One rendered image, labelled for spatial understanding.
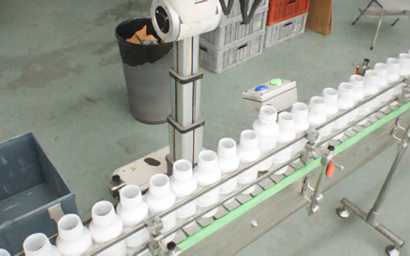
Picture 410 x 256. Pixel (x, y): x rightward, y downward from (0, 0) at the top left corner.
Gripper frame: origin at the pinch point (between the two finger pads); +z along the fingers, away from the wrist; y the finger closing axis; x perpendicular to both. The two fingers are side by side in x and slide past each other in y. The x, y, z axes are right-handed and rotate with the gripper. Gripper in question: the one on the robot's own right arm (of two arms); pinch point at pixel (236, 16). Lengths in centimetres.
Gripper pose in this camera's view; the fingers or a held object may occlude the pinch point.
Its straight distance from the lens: 89.6
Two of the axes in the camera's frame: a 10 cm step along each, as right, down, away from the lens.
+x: 7.7, -3.8, 5.1
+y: 6.4, 4.9, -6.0
